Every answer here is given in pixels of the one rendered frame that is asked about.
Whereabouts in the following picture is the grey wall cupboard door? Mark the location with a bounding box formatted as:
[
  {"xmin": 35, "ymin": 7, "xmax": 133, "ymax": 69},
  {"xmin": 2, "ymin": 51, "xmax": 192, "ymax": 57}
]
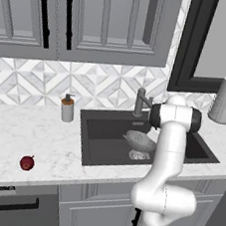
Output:
[
  {"xmin": 50, "ymin": 0, "xmax": 184, "ymax": 77},
  {"xmin": 0, "ymin": 0, "xmax": 65, "ymax": 66}
]

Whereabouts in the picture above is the grey dishwasher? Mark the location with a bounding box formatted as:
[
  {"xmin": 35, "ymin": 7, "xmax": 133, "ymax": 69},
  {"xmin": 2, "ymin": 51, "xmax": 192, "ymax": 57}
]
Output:
[{"xmin": 0, "ymin": 177, "xmax": 63, "ymax": 226}]

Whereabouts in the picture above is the white paper towel roll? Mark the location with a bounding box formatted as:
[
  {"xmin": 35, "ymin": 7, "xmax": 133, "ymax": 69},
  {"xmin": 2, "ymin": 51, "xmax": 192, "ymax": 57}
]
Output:
[{"xmin": 206, "ymin": 73, "xmax": 226, "ymax": 125}]

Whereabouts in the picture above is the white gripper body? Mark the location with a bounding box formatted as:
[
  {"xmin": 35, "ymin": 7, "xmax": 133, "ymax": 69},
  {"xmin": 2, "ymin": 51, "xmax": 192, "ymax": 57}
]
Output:
[{"xmin": 146, "ymin": 128, "xmax": 161, "ymax": 143}]

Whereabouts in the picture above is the red pear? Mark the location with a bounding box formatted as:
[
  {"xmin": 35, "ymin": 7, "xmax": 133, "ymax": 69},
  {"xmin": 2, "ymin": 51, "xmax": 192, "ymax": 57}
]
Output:
[{"xmin": 18, "ymin": 152, "xmax": 37, "ymax": 172}]

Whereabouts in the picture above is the grey base cupboard door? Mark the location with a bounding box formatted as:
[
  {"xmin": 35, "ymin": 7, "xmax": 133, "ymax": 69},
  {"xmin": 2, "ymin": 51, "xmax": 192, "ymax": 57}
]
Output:
[
  {"xmin": 54, "ymin": 178, "xmax": 140, "ymax": 226},
  {"xmin": 164, "ymin": 178, "xmax": 226, "ymax": 226}
]

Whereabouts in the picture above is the grey soap dispenser, orange collar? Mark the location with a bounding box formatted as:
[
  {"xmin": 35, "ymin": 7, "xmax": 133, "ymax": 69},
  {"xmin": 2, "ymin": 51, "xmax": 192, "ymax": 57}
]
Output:
[{"xmin": 58, "ymin": 92, "xmax": 78, "ymax": 124}]

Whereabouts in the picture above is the black dishwasher handle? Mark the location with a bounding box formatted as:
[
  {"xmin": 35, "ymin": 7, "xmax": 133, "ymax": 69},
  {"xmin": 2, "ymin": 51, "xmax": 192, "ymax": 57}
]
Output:
[{"xmin": 0, "ymin": 192, "xmax": 40, "ymax": 221}]

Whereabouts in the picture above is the black cupboard door handle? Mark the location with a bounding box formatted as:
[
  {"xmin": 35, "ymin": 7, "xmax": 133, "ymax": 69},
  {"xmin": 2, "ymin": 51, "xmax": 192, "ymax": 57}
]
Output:
[
  {"xmin": 58, "ymin": 0, "xmax": 79, "ymax": 52},
  {"xmin": 31, "ymin": 0, "xmax": 56, "ymax": 50}
]

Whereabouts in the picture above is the grey sink faucet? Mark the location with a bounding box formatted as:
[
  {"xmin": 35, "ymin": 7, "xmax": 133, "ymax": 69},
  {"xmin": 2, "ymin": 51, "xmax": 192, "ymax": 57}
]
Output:
[{"xmin": 131, "ymin": 86, "xmax": 156, "ymax": 119}]

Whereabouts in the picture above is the dark grey sink basin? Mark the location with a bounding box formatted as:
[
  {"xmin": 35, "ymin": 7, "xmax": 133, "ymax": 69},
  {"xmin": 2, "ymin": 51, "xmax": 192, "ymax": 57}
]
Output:
[{"xmin": 73, "ymin": 103, "xmax": 226, "ymax": 183}]

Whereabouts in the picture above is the black framed window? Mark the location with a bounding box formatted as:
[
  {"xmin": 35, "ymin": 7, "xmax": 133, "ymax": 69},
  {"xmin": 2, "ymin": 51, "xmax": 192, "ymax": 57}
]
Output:
[{"xmin": 166, "ymin": 0, "xmax": 226, "ymax": 99}]

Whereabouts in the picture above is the black base cupboard handle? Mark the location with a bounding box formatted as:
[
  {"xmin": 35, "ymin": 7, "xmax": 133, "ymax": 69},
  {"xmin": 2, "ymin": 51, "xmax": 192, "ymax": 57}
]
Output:
[{"xmin": 130, "ymin": 207, "xmax": 141, "ymax": 226}]

